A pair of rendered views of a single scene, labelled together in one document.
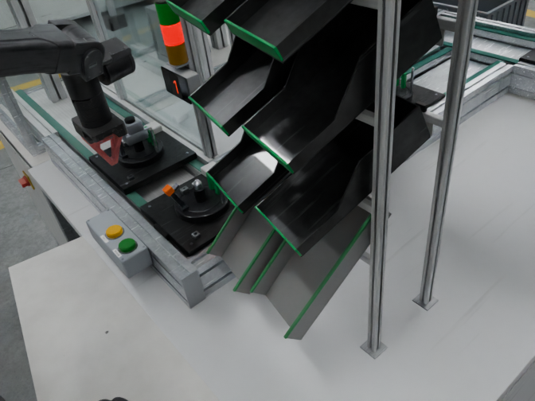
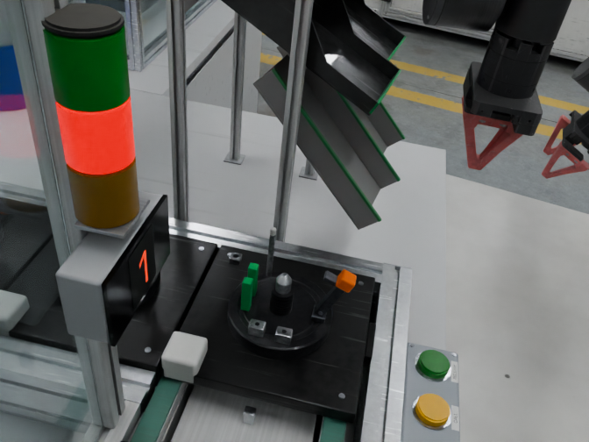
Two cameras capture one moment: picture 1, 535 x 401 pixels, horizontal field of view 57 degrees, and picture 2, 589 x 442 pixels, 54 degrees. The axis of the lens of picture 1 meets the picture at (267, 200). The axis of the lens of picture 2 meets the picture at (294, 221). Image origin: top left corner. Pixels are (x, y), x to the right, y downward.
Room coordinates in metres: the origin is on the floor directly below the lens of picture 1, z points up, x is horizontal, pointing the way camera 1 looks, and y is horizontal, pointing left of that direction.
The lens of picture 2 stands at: (1.37, 0.52, 1.55)
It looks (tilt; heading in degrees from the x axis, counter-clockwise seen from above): 38 degrees down; 222
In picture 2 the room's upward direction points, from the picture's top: 7 degrees clockwise
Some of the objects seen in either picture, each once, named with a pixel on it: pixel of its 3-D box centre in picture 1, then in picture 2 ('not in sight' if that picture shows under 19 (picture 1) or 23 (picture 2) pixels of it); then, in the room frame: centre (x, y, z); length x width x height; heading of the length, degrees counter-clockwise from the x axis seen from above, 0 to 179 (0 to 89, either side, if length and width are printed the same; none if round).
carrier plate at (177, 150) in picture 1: (142, 157); not in sight; (1.26, 0.35, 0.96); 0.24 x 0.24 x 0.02; 35
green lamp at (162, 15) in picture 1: (167, 11); (88, 61); (1.20, 0.17, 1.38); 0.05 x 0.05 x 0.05
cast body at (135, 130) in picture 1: (135, 127); not in sight; (1.26, 0.35, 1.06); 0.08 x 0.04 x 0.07; 122
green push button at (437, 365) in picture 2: (127, 246); (432, 366); (0.87, 0.35, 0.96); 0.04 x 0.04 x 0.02
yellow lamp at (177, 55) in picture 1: (177, 52); (104, 184); (1.20, 0.17, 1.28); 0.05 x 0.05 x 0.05
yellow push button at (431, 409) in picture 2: (115, 232); (431, 411); (0.93, 0.39, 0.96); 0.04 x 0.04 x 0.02
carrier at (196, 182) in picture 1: (199, 191); (281, 295); (0.98, 0.16, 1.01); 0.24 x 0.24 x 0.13; 35
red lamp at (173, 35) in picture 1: (172, 32); (96, 127); (1.20, 0.17, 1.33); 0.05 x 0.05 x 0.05
